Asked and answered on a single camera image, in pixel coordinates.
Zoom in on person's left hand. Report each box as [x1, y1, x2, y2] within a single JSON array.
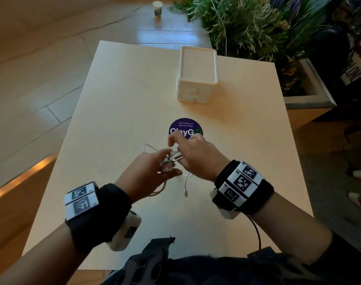
[[114, 148, 183, 204]]

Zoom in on person's right hand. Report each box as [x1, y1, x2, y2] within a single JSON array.
[[167, 130, 231, 183]]

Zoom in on white charging cable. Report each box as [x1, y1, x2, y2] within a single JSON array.
[[142, 144, 193, 198]]

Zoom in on white plastic drawer box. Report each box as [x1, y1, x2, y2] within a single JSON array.
[[176, 46, 219, 104]]

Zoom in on person's left forearm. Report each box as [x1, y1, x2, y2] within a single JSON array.
[[0, 222, 86, 285]]

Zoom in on person's right forearm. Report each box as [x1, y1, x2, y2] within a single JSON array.
[[250, 191, 334, 266]]

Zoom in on person's dark clothing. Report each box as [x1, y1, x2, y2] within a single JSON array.
[[102, 233, 361, 285]]

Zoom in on grey wooden planter box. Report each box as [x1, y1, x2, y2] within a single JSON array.
[[283, 58, 337, 131]]

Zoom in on round purple sticker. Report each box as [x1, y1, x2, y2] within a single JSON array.
[[168, 118, 203, 140]]

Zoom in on black left wristband with markers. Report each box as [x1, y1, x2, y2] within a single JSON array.
[[64, 182, 133, 254]]

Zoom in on black wristband with markers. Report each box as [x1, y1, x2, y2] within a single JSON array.
[[64, 182, 133, 254], [211, 159, 275, 216]]

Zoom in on black right wristband with markers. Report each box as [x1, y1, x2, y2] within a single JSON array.
[[211, 159, 275, 216]]

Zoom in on green potted plants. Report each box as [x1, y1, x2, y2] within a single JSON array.
[[168, 0, 338, 97]]

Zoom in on brown wooden bench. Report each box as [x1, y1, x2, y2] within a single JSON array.
[[0, 151, 59, 253]]

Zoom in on paper cup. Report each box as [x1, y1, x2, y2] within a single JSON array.
[[152, 0, 163, 20]]

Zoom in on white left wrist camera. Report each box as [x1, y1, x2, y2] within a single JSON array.
[[108, 210, 143, 252]]

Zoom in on black chest harness mount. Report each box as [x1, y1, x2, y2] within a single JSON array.
[[108, 236, 177, 285]]

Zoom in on black right camera cable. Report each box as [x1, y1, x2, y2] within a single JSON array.
[[245, 214, 263, 251]]

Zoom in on thin white wire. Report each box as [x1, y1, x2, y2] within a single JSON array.
[[207, 0, 228, 57]]

